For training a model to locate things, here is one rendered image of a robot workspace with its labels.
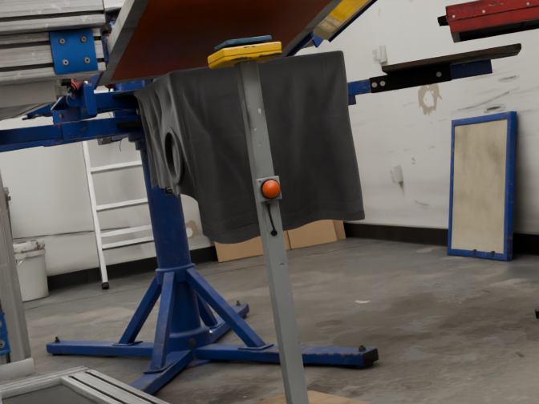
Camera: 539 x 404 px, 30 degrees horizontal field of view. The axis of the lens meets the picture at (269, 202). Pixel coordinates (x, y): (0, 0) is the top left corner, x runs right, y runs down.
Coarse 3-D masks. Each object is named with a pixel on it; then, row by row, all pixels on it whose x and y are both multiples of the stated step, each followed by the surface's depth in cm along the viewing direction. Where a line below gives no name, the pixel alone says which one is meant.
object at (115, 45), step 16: (128, 0) 235; (144, 0) 230; (336, 0) 261; (128, 16) 240; (320, 16) 273; (112, 32) 260; (128, 32) 253; (304, 32) 287; (112, 48) 264; (288, 48) 301; (112, 64) 280; (128, 80) 301
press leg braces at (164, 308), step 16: (192, 272) 369; (160, 288) 382; (208, 288) 365; (144, 304) 387; (160, 304) 358; (224, 304) 361; (144, 320) 393; (160, 320) 353; (208, 320) 406; (224, 320) 360; (240, 320) 357; (128, 336) 396; (160, 336) 348; (240, 336) 355; (256, 336) 354; (160, 352) 343; (160, 368) 339
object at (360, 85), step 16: (496, 48) 326; (512, 48) 325; (400, 64) 333; (416, 64) 332; (432, 64) 339; (448, 64) 347; (464, 64) 346; (480, 64) 345; (368, 80) 353; (384, 80) 352; (400, 80) 350; (416, 80) 349; (432, 80) 348; (448, 80) 347
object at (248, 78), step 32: (224, 64) 213; (256, 64) 213; (256, 96) 213; (256, 128) 213; (256, 160) 213; (256, 192) 216; (288, 288) 216; (288, 320) 216; (288, 352) 216; (288, 384) 216
